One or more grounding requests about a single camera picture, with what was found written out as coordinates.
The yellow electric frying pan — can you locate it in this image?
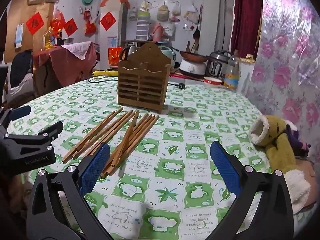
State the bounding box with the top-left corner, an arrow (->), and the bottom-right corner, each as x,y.
92,69 -> 118,77

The black power cord with plug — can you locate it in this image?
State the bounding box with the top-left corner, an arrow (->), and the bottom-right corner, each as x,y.
87,76 -> 186,91

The white printed bag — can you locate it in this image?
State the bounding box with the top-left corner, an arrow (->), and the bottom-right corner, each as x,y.
164,24 -> 176,37

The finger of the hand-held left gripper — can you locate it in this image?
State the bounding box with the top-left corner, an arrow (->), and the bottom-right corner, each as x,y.
5,121 -> 64,149
0,106 -> 32,130

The stainless steel kettle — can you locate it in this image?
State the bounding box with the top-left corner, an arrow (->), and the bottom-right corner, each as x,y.
121,45 -> 138,60

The olive fleece-lined garment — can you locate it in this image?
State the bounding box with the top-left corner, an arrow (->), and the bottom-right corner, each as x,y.
249,115 -> 316,207

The red plastic bag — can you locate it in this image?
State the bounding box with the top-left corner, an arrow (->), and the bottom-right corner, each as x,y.
51,8 -> 66,34

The black jacket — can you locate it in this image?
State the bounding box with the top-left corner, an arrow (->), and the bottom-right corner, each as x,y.
10,50 -> 34,88

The white refrigerator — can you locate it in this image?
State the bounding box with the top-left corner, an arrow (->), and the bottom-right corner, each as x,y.
99,2 -> 128,68

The green patterned tablecloth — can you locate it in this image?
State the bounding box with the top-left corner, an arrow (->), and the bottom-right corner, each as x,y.
5,76 -> 313,240

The wooden door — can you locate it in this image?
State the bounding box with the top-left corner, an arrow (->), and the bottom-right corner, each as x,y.
5,0 -> 59,55

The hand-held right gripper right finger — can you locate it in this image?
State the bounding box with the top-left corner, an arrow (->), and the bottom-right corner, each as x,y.
209,141 -> 295,240

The wooden chair with grey cushion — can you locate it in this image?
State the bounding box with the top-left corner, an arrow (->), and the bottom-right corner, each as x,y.
1,51 -> 38,108

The light green rice cooker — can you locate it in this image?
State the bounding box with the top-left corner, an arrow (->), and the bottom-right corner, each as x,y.
160,45 -> 181,68

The maroon curtain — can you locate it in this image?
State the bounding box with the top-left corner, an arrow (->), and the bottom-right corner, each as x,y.
230,0 -> 263,58

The red diamond paper poster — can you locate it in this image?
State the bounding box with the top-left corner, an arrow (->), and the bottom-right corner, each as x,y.
64,18 -> 77,37
25,12 -> 45,35
100,11 -> 118,32

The clear hanging snack bag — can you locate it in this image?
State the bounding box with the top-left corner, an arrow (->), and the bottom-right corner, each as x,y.
170,1 -> 182,23

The yellow cooking oil bottle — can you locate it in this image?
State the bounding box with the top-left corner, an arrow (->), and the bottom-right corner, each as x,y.
44,26 -> 56,51

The copper frying pan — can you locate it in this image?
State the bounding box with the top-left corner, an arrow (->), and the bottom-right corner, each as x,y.
179,51 -> 208,63

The orange cloth cover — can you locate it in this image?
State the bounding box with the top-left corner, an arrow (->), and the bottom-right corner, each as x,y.
100,0 -> 131,9

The silver black pressure cooker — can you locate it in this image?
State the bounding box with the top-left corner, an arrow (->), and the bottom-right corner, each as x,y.
205,51 -> 232,79

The red hanging bag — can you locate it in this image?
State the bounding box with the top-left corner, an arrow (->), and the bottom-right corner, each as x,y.
84,9 -> 97,37

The white patterned cloth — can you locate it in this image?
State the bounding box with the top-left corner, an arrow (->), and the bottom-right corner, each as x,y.
61,41 -> 92,60

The clear drawer tower green lid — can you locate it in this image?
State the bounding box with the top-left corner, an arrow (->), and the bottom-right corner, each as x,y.
136,10 -> 150,41

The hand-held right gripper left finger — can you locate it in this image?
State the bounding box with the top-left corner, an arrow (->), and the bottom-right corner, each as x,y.
26,142 -> 112,240

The white electric cooker base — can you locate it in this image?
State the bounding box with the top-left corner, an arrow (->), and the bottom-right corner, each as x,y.
180,59 -> 207,78

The side table with red cover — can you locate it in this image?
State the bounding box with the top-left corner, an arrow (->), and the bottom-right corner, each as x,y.
32,42 -> 98,90

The red and white bowl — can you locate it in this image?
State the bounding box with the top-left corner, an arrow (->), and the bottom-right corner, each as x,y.
203,76 -> 223,86

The black hanging ladle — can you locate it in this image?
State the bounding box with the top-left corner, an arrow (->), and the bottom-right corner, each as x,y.
192,5 -> 202,48

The wooden slatted chopstick holder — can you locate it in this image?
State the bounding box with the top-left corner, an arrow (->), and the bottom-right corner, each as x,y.
117,42 -> 172,113

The white plastic hanging bag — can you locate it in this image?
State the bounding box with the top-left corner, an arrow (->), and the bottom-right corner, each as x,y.
184,4 -> 198,25

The beige hanging pouch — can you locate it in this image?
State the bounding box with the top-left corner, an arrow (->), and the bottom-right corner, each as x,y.
157,2 -> 171,22

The purple cloth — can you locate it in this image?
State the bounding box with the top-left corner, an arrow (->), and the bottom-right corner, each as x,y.
286,124 -> 311,157

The gold fringed cloth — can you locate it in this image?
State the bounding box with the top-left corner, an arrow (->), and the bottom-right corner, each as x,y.
239,54 -> 256,65

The clear plastic bottle yellow label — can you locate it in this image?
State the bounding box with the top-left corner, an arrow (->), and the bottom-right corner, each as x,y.
223,49 -> 242,91

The group of wooden chopsticks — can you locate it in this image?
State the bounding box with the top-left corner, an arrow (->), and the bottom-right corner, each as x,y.
62,106 -> 160,179

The red gift bag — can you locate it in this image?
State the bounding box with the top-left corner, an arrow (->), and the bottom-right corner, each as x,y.
108,47 -> 124,68

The pink thermos flask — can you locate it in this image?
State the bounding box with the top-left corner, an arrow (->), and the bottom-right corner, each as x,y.
152,23 -> 168,42

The blue hanging pack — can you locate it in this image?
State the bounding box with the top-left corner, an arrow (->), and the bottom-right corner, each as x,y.
15,24 -> 25,49

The floral foil sheet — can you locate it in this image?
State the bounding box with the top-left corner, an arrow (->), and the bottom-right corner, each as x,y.
236,0 -> 320,180

